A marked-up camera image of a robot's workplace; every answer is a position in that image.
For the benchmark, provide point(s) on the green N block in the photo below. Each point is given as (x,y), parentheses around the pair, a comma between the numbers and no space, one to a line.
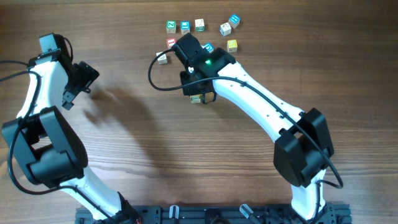
(171,26)

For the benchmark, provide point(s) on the white block teal side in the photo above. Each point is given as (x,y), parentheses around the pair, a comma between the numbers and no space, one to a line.
(195,98)

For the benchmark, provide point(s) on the red top block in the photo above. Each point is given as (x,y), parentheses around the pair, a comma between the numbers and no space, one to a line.
(170,42)

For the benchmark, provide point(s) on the plain block red side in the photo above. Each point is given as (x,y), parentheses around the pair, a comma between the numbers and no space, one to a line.
(161,58)

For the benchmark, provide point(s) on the plain block green side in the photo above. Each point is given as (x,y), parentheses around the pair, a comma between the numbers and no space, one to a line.
(200,25)

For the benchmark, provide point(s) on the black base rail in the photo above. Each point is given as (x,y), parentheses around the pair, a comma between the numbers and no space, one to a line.
(276,213)

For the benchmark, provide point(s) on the blue D block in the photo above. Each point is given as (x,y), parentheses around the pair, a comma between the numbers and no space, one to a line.
(208,47)

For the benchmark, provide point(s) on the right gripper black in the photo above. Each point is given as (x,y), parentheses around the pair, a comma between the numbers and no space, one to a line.
(189,91)

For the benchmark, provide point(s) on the yellow top block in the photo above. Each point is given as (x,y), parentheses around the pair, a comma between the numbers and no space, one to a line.
(232,46)

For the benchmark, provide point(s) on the blue top block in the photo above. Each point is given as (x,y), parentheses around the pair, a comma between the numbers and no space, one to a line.
(185,27)

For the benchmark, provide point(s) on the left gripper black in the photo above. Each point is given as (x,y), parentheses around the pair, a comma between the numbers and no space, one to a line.
(89,74)

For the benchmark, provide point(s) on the white block blue side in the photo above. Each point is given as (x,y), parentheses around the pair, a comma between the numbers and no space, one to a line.
(225,29)

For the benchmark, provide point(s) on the blue block far right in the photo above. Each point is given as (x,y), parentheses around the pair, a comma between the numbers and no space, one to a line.
(234,21)

